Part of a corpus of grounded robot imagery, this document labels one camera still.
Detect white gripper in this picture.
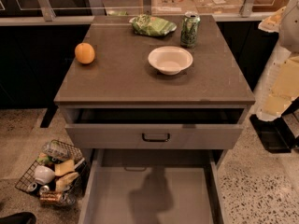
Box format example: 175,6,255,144
255,7,299,121

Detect orange fruit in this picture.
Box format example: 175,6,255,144
75,43,95,64

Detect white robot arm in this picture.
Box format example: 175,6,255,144
255,0,299,121

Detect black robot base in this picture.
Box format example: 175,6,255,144
249,99,299,153

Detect grey drawer cabinet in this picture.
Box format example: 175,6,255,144
53,14,257,224

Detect grey middle drawer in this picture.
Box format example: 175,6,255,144
78,149,229,224

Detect grey drawer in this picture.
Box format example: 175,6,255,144
78,149,229,224
62,107,245,149

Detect grey top drawer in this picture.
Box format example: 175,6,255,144
62,107,245,149

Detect green soda can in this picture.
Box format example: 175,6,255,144
180,11,200,48

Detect white paper bowl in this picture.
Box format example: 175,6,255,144
148,46,193,76

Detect cardboard box left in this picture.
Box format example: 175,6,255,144
151,0,197,15

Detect green chip bag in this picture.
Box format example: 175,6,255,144
129,14,177,37

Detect yellow sponge in basket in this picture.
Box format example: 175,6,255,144
54,160,75,176

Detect clear plastic bottle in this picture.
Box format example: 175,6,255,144
42,141,70,161

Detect white bowl in basket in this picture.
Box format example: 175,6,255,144
34,165,55,185

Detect brown can in basket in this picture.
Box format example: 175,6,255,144
39,191,63,204

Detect black object bottom left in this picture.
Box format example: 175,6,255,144
0,212,36,224

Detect black top drawer handle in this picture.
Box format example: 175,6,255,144
142,133,171,143

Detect black wire basket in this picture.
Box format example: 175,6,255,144
15,140,90,206

